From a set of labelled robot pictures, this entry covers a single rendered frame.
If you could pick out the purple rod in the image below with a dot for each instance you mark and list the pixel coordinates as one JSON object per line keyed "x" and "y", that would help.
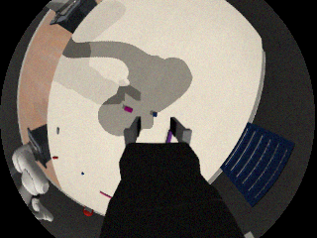
{"x": 169, "y": 137}

